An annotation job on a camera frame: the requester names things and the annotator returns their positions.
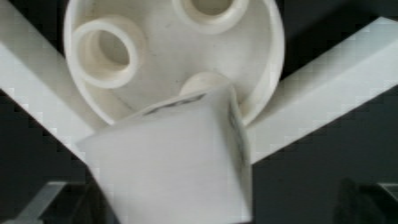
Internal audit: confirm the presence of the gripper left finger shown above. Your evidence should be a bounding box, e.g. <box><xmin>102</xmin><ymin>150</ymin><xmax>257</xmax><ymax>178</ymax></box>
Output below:
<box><xmin>8</xmin><ymin>181</ymin><xmax>115</xmax><ymax>224</ymax></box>

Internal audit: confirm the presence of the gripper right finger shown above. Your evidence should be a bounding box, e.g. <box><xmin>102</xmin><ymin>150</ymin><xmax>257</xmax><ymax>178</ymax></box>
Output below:
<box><xmin>333</xmin><ymin>178</ymin><xmax>398</xmax><ymax>224</ymax></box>

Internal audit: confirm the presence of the white round stool seat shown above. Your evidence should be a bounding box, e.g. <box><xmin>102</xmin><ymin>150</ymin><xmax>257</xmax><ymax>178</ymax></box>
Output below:
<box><xmin>65</xmin><ymin>0</ymin><xmax>285</xmax><ymax>123</ymax></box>

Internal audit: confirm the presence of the white stool leg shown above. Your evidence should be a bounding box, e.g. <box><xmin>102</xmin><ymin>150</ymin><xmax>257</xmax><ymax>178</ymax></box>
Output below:
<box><xmin>75</xmin><ymin>81</ymin><xmax>257</xmax><ymax>224</ymax></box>

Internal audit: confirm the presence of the white U-shaped fence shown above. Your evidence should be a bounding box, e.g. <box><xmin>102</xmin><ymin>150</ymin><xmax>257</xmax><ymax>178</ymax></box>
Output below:
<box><xmin>0</xmin><ymin>0</ymin><xmax>398</xmax><ymax>162</ymax></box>

